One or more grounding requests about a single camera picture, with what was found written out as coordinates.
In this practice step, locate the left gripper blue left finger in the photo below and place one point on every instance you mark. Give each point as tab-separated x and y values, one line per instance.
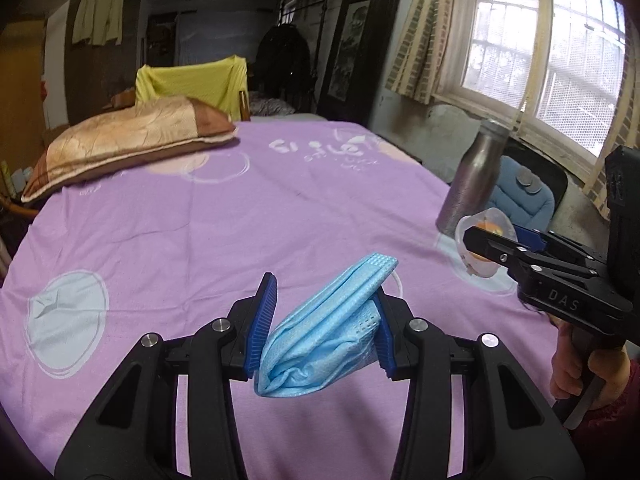
261	312

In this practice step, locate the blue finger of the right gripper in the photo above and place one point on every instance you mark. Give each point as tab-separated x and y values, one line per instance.
530	239
484	251

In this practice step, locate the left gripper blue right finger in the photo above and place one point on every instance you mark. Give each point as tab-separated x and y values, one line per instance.
384	338

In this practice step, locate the clear lid yellow ball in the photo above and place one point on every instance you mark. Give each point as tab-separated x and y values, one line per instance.
492	220

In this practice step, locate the blue face mask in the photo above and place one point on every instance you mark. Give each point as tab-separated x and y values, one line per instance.
328	337

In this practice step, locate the red jacket right forearm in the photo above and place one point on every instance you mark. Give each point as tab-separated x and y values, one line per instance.
612	433

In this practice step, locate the person right hand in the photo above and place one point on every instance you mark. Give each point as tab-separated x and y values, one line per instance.
612	366

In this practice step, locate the blue cushioned chair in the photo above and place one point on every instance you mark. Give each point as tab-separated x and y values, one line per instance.
530	187

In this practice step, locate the silver metal bottle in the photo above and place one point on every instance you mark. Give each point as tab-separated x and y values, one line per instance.
475	177

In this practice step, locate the purple bed sheet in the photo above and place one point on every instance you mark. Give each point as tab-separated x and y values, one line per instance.
168	247

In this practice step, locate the window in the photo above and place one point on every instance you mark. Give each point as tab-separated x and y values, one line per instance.
551	70

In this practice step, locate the checked window curtain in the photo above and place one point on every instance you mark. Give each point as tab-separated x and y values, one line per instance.
429	54

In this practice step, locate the brown gold pillow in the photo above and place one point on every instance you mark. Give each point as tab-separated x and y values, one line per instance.
148	132

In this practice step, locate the yellow cloth covered chair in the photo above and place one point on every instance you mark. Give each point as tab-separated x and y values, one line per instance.
221	84

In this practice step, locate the dark wooden wardrobe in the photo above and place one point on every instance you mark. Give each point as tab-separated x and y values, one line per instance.
356	60

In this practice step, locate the beige hanging jacket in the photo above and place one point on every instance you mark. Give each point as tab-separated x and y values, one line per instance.
98	22

